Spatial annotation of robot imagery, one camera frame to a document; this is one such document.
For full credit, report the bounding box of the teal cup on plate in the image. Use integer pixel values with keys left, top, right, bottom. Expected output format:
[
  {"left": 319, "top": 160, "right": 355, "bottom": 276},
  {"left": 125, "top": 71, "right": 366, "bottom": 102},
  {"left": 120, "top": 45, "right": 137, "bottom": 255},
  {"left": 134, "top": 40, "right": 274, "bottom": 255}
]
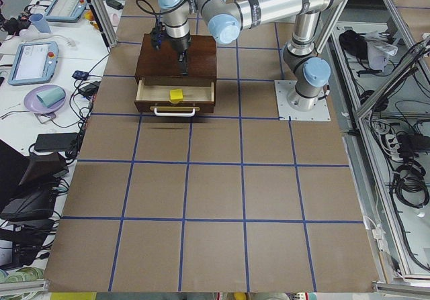
[{"left": 36, "top": 86, "right": 65, "bottom": 107}]

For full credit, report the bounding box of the lower teach pendant tablet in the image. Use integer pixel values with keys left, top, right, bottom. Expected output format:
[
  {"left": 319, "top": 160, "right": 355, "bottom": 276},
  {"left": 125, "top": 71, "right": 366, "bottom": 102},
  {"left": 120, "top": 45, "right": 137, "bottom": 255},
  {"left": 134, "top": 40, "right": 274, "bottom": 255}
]
[{"left": 8, "top": 42, "right": 59, "bottom": 86}]

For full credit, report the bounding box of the yellow cube block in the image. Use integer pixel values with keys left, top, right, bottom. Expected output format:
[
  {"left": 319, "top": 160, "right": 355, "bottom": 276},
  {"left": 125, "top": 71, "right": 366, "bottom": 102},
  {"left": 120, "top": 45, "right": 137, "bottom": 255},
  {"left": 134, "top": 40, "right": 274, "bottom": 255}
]
[{"left": 169, "top": 89, "right": 183, "bottom": 104}]

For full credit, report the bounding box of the upper teach pendant tablet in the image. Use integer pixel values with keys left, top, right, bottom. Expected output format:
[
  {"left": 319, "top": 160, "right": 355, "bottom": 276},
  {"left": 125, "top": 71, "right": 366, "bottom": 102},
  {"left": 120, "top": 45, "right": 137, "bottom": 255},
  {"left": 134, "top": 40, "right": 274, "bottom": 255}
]
[{"left": 45, "top": 0, "right": 87, "bottom": 23}]

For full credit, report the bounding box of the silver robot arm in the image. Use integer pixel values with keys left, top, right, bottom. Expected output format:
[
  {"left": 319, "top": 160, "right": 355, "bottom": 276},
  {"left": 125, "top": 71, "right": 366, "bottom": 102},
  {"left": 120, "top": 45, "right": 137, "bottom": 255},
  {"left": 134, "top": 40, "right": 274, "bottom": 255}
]
[{"left": 158, "top": 0, "right": 334, "bottom": 76}]

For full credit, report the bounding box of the teach pendant tablet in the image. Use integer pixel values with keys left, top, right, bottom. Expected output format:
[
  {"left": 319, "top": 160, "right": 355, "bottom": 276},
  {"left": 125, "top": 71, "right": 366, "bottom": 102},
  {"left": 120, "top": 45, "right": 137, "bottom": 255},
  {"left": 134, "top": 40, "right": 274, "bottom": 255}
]
[
  {"left": 8, "top": 42, "right": 59, "bottom": 86},
  {"left": 45, "top": 0, "right": 87, "bottom": 23}
]

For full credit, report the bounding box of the light wood drawer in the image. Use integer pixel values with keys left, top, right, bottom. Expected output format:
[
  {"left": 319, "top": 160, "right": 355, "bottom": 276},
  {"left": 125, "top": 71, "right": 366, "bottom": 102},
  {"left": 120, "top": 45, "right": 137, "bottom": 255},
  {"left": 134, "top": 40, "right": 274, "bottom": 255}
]
[{"left": 134, "top": 77, "right": 216, "bottom": 117}]

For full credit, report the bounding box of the aluminium frame post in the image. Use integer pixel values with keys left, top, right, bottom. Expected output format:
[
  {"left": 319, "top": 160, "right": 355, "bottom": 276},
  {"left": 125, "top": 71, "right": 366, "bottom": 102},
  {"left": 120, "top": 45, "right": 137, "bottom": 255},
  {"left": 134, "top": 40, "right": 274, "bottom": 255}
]
[{"left": 87, "top": 0, "right": 118, "bottom": 48}]

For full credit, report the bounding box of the dark wooden drawer cabinet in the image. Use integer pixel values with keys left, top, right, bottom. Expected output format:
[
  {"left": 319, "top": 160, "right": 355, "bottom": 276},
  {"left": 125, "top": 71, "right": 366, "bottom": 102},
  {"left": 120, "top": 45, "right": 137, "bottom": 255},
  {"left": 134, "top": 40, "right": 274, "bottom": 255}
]
[{"left": 134, "top": 34, "right": 217, "bottom": 81}]

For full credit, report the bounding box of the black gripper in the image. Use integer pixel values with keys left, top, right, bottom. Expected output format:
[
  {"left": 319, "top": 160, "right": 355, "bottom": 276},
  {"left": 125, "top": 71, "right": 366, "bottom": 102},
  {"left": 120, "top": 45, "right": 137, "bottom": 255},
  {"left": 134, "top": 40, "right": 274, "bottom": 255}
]
[{"left": 168, "top": 34, "right": 191, "bottom": 76}]

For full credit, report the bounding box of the blue plastic cup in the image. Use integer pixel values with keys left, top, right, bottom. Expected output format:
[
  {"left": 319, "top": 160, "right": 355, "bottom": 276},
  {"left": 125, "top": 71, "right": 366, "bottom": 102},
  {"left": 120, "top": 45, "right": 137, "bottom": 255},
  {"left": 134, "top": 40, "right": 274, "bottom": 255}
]
[{"left": 29, "top": 13, "right": 51, "bottom": 34}]

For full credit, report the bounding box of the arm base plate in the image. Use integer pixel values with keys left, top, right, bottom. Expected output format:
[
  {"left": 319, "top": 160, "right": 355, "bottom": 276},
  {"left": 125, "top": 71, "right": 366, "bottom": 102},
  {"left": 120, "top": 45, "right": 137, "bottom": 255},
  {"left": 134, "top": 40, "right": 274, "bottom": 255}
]
[{"left": 274, "top": 80, "right": 331, "bottom": 122}]

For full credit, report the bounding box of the pink paper cup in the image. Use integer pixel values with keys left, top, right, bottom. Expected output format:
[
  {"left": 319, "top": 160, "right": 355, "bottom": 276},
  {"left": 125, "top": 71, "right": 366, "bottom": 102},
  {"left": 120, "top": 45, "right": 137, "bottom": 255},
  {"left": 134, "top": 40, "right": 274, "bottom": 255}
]
[{"left": 110, "top": 13, "right": 120, "bottom": 27}]

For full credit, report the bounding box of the purple plate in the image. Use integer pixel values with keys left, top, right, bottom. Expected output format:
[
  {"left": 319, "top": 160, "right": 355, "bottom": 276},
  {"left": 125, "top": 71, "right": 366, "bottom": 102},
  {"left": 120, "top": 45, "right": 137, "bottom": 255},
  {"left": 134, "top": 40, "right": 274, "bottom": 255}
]
[{"left": 24, "top": 85, "right": 66, "bottom": 114}]

